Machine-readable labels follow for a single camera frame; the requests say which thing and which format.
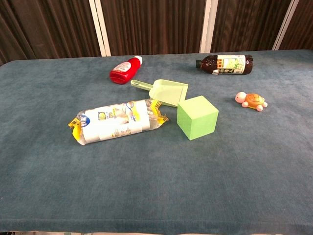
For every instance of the white slanted frame post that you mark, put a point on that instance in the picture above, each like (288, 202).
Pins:
(100, 27)
(284, 24)
(207, 25)

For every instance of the pink and orange turtle toy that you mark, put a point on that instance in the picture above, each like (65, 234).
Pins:
(253, 100)

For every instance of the dark tea bottle with label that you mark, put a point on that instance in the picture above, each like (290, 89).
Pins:
(227, 64)

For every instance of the green cube block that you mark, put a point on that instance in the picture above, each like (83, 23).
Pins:
(195, 117)

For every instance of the dark brown curtain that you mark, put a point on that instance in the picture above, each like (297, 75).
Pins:
(156, 24)

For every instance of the red ketchup bottle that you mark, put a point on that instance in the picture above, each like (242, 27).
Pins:
(124, 71)

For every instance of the clear yellow-trimmed tissue pack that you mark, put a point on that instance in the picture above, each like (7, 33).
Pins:
(115, 121)

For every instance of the light green plastic dustpan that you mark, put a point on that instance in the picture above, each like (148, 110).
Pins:
(166, 91)

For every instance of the blue-green table cloth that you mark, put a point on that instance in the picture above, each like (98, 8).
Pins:
(156, 171)

